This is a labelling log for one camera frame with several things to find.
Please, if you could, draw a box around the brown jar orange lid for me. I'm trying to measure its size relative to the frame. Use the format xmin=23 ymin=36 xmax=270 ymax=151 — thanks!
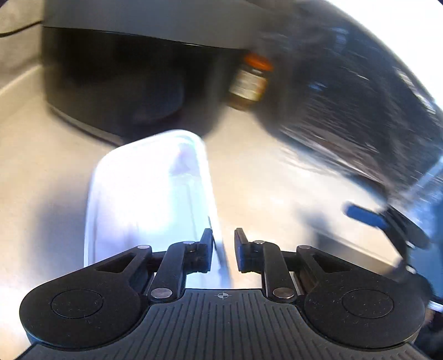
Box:
xmin=228 ymin=53 xmax=274 ymax=111

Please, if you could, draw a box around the white foam tray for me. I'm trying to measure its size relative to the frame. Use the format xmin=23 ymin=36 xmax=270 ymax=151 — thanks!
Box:
xmin=83 ymin=130 xmax=231 ymax=289

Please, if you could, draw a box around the black countertop appliance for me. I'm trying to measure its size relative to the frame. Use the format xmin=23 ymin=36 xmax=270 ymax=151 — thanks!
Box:
xmin=41 ymin=1 xmax=269 ymax=144

